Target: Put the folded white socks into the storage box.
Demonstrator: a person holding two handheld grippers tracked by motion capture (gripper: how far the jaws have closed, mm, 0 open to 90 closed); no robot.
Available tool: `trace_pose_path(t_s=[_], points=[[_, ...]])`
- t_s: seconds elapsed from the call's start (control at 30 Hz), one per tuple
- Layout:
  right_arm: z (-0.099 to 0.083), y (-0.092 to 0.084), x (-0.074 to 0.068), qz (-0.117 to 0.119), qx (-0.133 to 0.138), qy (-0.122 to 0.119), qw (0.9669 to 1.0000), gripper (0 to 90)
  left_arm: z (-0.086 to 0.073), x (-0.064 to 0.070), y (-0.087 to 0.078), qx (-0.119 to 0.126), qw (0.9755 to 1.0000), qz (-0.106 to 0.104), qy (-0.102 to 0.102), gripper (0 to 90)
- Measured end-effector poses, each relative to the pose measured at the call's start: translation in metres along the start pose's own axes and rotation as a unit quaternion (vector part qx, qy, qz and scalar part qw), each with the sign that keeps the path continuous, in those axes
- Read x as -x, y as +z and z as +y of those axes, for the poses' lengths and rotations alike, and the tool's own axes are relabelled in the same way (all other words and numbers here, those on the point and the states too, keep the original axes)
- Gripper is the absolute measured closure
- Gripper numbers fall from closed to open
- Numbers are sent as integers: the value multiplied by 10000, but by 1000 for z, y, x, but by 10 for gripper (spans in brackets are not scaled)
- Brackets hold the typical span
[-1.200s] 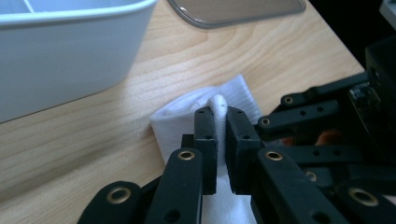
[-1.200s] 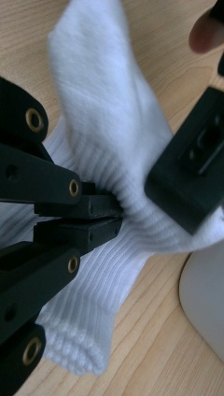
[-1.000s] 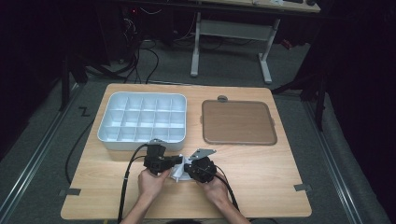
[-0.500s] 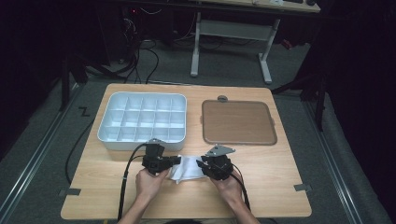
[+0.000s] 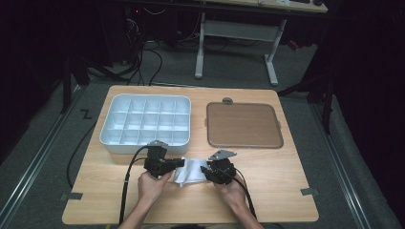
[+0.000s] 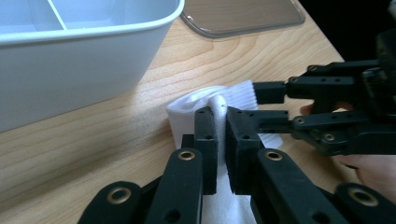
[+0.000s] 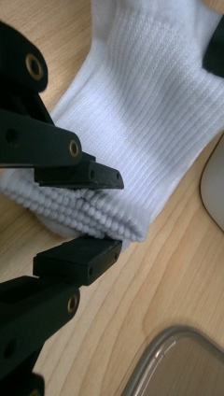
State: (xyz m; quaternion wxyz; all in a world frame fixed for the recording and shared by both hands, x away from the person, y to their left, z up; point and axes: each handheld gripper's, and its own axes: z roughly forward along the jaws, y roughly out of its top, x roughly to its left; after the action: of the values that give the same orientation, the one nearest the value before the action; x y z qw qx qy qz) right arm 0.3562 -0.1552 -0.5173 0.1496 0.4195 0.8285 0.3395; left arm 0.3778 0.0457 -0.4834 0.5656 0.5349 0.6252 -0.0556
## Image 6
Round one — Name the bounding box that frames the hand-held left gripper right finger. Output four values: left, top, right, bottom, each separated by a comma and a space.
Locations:
225, 105, 350, 224

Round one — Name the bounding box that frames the white sock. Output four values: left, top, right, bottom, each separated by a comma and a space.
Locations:
166, 79, 284, 224

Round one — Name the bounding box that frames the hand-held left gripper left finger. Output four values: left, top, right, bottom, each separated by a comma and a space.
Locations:
144, 105, 219, 224

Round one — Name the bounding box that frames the white compartment storage box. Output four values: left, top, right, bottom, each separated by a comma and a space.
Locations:
0, 0, 186, 133

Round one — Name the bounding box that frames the translucent brown box lid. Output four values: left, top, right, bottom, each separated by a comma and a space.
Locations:
179, 0, 306, 39

